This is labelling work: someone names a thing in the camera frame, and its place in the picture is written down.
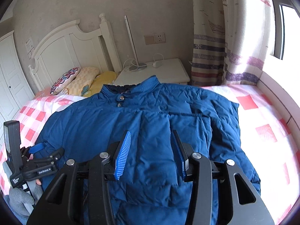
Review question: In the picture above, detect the patterned window curtain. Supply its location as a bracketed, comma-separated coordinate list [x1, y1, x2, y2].
[191, 0, 274, 87]

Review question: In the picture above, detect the cream yellow pillow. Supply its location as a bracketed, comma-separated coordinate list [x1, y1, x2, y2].
[60, 67, 100, 97]

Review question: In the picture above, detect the white wardrobe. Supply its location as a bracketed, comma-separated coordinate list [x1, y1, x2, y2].
[0, 31, 34, 137]

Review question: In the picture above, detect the white wooden headboard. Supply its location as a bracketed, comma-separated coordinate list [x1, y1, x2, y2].
[28, 13, 123, 91]

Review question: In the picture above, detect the white bedside table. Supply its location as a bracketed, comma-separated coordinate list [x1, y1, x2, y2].
[113, 58, 190, 86]

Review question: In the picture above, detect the colourful patterned pillow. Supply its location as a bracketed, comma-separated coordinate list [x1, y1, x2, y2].
[50, 67, 80, 95]

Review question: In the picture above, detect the wall power socket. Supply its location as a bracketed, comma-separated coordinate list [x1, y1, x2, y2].
[144, 33, 166, 45]

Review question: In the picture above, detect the white charger with cable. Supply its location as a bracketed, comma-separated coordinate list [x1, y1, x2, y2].
[121, 53, 165, 72]

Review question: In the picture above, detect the dark framed window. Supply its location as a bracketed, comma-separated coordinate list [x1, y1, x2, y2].
[272, 0, 299, 62]

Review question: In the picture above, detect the grey gloved left hand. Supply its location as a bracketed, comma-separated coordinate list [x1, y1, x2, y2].
[9, 179, 43, 217]

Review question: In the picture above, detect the blue quilted puffer jacket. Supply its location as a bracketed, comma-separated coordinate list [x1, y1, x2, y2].
[34, 76, 260, 224]

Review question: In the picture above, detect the white slim desk lamp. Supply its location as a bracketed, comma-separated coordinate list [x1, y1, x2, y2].
[124, 15, 147, 72]

